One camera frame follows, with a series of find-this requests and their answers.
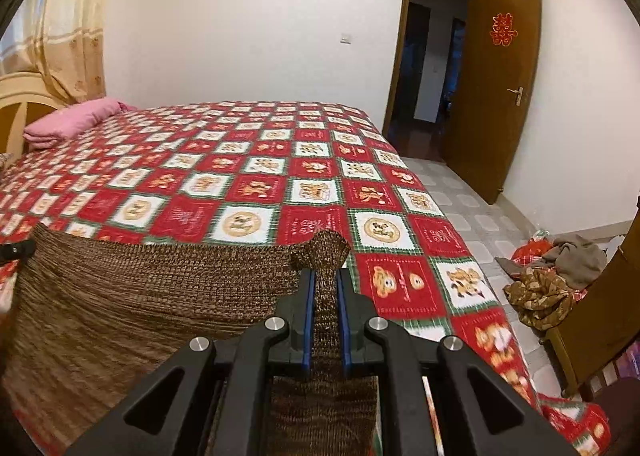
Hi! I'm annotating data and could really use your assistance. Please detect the brown knit sweater sun pattern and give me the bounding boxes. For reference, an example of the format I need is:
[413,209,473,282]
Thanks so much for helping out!
[0,223,381,456]

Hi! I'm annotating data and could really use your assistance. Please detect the brown patterned cloth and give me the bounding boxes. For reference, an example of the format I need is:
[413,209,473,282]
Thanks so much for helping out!
[504,267,576,332]

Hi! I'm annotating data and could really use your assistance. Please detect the red paper door decoration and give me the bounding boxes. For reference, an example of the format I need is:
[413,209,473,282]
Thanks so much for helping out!
[490,12,516,47]

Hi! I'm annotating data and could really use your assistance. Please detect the brown door frame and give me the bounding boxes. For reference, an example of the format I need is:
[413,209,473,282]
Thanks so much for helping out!
[382,0,486,137]

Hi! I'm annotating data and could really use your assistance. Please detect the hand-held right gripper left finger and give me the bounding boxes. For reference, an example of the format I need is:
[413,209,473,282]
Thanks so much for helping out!
[65,268,318,456]

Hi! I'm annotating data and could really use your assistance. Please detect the red checked bed quilt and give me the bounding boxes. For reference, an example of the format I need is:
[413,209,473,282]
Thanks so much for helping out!
[0,100,613,456]

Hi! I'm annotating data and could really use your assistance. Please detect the purple box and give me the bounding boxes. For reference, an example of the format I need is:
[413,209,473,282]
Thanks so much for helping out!
[614,341,640,379]

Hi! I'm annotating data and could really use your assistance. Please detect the grey-brown cloth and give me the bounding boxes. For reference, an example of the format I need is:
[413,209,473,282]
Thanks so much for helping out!
[495,234,608,292]

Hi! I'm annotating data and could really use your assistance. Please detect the beige patterned curtain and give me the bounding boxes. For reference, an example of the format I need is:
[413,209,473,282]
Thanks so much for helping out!
[0,0,118,104]

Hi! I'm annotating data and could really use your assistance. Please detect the cream wooden headboard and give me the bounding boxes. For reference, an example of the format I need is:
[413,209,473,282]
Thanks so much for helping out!
[0,73,63,157]

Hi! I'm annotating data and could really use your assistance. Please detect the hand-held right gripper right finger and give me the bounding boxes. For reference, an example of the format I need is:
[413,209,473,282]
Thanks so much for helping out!
[336,268,581,456]

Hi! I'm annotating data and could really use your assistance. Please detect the brown wooden door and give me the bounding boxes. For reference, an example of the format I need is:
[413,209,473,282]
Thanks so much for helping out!
[442,0,543,204]

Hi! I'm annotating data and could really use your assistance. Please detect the pink folded blanket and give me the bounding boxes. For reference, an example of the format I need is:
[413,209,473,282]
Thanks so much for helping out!
[23,98,138,153]

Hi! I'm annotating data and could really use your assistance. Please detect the wooden chair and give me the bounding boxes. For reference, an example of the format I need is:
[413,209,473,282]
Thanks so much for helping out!
[542,201,640,399]

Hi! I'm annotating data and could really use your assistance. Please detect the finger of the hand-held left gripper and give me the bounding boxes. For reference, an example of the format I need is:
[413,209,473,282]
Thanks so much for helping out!
[0,240,37,262]

